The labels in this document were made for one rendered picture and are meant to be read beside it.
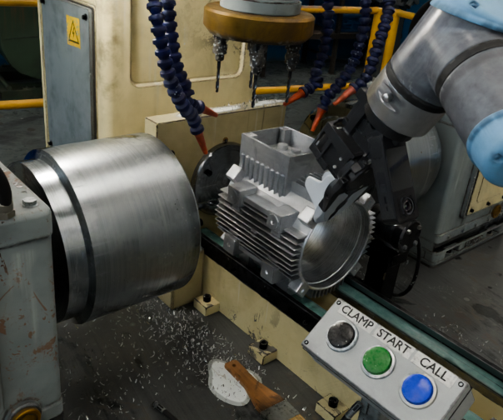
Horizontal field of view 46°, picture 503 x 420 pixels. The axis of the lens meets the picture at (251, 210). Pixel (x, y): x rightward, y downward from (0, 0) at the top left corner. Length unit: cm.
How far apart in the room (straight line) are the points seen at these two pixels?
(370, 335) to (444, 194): 71
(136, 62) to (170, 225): 40
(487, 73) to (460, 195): 78
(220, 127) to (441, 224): 55
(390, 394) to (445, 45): 35
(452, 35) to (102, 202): 45
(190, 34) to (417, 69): 58
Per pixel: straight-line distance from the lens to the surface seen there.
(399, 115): 70
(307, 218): 86
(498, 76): 61
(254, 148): 96
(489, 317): 129
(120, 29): 107
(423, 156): 121
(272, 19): 92
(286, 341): 99
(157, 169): 82
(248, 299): 104
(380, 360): 64
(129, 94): 110
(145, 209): 78
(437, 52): 65
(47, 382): 81
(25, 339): 76
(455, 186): 134
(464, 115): 61
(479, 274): 143
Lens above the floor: 146
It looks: 26 degrees down
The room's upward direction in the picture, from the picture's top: 6 degrees clockwise
